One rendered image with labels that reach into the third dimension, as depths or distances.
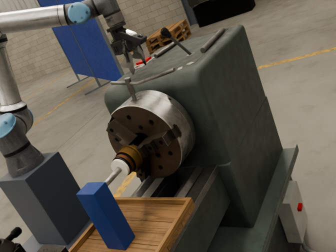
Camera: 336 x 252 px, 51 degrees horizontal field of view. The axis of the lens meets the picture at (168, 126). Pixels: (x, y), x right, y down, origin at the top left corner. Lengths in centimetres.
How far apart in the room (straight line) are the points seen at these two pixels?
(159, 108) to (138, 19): 1127
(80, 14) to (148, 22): 1097
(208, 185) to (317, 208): 120
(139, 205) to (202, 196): 23
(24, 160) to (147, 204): 55
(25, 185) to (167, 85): 69
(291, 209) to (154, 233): 84
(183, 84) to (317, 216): 139
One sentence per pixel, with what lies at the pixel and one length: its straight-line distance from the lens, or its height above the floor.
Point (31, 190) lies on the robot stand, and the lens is 151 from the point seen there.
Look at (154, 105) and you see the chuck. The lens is 122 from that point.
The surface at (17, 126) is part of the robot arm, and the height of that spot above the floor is 128.
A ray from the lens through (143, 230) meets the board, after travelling 121.
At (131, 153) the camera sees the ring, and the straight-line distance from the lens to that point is 119.
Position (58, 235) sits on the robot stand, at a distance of 162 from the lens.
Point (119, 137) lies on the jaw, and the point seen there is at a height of 115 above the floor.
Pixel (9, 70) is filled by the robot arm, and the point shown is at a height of 148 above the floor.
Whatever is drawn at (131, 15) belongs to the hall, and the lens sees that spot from 1253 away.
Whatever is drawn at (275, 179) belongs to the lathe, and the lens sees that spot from 179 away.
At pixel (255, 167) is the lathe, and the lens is 161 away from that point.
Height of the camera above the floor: 157
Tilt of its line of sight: 21 degrees down
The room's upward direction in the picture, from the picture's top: 24 degrees counter-clockwise
